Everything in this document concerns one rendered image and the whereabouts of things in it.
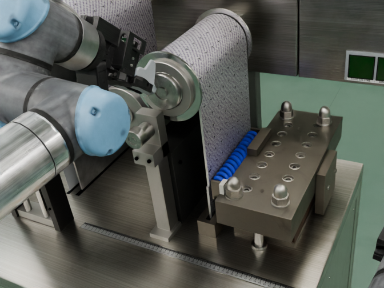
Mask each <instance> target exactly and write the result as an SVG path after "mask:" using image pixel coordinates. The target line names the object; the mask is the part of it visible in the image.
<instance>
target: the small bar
mask: <svg viewBox="0 0 384 288"><path fill-rule="evenodd" d="M270 137H271V129H269V128H265V127H262V128H261V129H260V131H259V132H258V134H257V135H256V136H255V138H254V139H253V140H252V142H251V143H250V144H249V146H248V147H247V154H248V155H253V156H257V155H258V154H259V153H260V151H261V150H262V148H263V147H264V145H265V144H266V142H267V141H268V140H269V138H270Z"/></svg>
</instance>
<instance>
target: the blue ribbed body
mask: <svg viewBox="0 0 384 288"><path fill-rule="evenodd" d="M257 134H258V133H257V132H256V131H252V130H251V131H248V132H247V134H246V135H245V137H244V138H243V139H242V141H241V142H240V143H239V145H238V146H237V148H236V149H235V150H234V152H232V154H231V156H229V157H228V160H226V162H225V163H224V164H223V165H222V168H220V170H219V172H217V173H216V176H214V178H213V180H216V181H222V180H223V179H229V178H230V177H232V176H233V174H234V173H235V171H236V170H237V168H238V167H239V166H240V164H241V163H242V161H243V160H244V159H245V157H246V156H247V147H248V146H249V144H250V143H251V142H252V140H253V139H254V138H255V136H256V135H257Z"/></svg>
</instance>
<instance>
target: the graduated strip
mask: <svg viewBox="0 0 384 288"><path fill-rule="evenodd" d="M80 228H82V229H85V230H88V231H92V232H94V233H97V234H100V235H104V236H106V237H109V238H113V239H116V240H119V241H122V242H125V243H128V244H131V245H134V246H138V247H141V248H143V249H146V250H150V251H153V252H156V253H159V254H162V255H165V256H168V257H172V258H175V259H178V260H180V261H184V262H187V263H190V264H193V265H196V266H199V267H202V268H205V269H209V270H212V271H215V272H218V273H221V274H224V275H228V276H230V277H233V278H236V279H240V280H242V281H246V282H249V283H252V284H255V285H258V286H261V287H265V288H295V287H291V286H288V285H285V284H282V283H279V282H276V281H272V280H269V279H266V278H262V277H259V276H257V275H253V274H250V273H247V272H244V271H240V270H237V269H234V268H231V267H228V266H225V265H221V264H218V263H215V262H212V261H208V260H206V259H202V258H199V257H196V256H193V255H190V254H186V253H183V252H180V251H177V250H173V249H170V248H168V247H164V246H161V245H158V244H155V243H151V242H148V241H144V240H142V239H139V238H136V237H132V236H129V235H126V234H122V233H119V232H117V231H113V230H110V229H107V228H104V227H100V226H97V225H94V224H91V223H88V222H85V223H84V224H83V225H82V226H81V227H80Z"/></svg>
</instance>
